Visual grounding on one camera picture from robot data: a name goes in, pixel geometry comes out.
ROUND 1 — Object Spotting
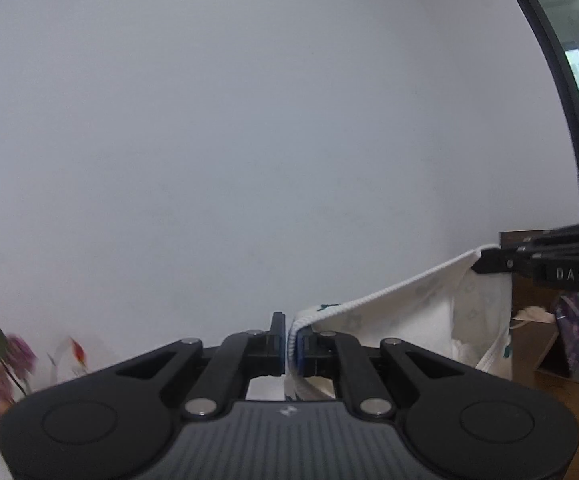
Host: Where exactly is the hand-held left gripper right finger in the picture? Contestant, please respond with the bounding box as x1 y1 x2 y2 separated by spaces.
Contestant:
295 330 466 419

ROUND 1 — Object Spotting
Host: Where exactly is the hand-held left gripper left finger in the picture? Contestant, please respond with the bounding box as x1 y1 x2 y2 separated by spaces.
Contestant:
114 311 287 419

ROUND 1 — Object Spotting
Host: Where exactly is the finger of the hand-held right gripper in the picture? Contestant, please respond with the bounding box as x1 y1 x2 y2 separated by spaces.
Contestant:
471 246 536 277

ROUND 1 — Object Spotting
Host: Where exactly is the cream garment with teal flowers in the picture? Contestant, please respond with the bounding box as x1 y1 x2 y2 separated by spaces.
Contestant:
282 246 515 402

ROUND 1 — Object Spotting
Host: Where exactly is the purple tissue box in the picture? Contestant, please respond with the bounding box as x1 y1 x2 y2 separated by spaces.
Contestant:
534 294 579 389

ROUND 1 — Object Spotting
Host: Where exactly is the orange rosebud stem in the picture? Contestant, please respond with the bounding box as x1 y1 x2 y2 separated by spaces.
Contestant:
48 336 91 386

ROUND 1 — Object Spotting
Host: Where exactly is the bunch of dried pink roses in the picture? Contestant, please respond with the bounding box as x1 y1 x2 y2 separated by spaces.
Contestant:
0 271 38 443

